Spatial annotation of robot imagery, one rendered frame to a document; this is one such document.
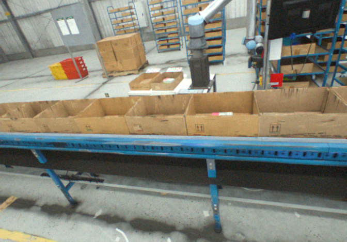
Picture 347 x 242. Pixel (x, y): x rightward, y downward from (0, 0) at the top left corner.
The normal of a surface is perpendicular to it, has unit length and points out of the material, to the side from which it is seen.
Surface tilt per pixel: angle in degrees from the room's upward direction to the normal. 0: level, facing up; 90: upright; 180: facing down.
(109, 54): 91
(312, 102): 90
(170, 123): 90
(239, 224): 0
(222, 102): 89
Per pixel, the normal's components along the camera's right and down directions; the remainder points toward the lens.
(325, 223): -0.17, -0.86
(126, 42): -0.20, 0.52
